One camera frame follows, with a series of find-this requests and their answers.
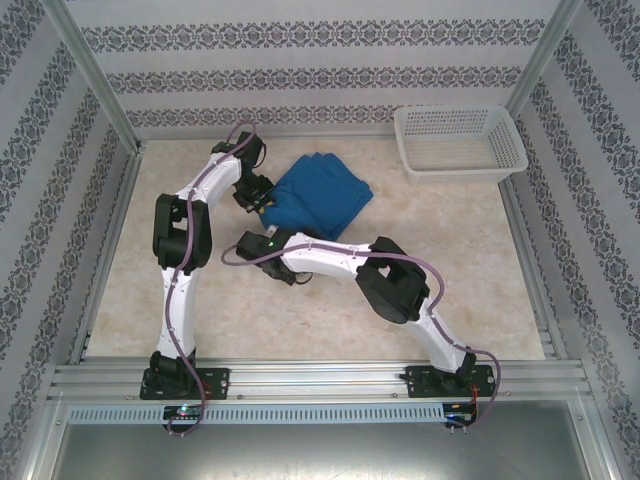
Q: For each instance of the blue long pants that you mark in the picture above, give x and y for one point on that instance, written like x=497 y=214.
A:
x=320 y=195

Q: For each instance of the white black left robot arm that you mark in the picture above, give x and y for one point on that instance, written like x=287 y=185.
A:
x=175 y=310

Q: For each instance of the small circuit board green light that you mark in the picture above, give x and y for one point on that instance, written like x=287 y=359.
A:
x=182 y=412

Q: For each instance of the grey metal sheet panel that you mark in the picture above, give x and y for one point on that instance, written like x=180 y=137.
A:
x=320 y=452

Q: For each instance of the white plastic mesh basket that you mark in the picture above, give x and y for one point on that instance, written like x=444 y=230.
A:
x=460 y=145

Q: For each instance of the aluminium table back rail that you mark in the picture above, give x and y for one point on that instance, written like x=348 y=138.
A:
x=310 y=137

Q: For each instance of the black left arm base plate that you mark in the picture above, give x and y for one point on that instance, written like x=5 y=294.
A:
x=215 y=382

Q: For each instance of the aluminium frame post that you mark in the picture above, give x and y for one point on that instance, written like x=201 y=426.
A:
x=542 y=55
x=92 y=70

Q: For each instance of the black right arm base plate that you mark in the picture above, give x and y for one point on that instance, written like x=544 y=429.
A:
x=422 y=382

